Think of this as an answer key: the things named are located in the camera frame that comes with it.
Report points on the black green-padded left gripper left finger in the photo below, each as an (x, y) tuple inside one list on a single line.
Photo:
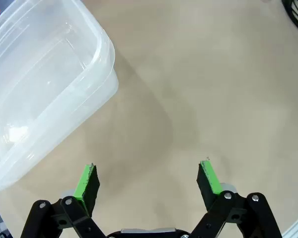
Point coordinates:
[(87, 188)]

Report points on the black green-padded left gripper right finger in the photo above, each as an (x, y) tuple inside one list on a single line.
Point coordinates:
[(208, 188)]

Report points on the clear plastic storage container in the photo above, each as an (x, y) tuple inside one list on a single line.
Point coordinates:
[(52, 74)]

